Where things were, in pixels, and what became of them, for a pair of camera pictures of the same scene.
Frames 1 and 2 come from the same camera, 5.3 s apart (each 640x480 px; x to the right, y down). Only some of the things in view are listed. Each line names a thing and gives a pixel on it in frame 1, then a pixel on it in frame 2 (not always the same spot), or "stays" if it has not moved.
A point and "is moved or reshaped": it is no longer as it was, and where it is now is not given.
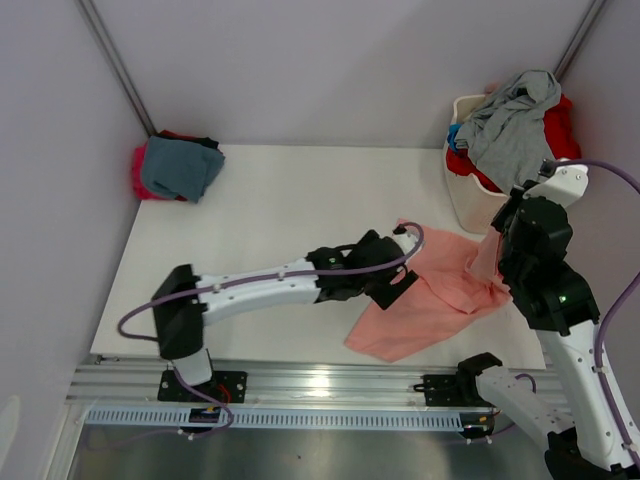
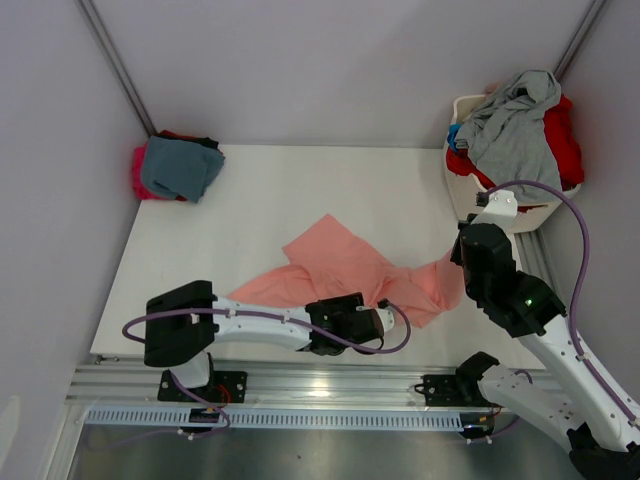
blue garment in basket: [453, 129] stays
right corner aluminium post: [578, 38] stays
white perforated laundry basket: [476, 206] stays
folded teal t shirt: [179, 167] stays
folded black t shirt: [204, 141] stays
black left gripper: [385, 292] → [348, 302]
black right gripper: [512, 203] → [455, 257]
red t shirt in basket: [563, 135] stays
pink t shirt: [454, 279] is moved or reshaped
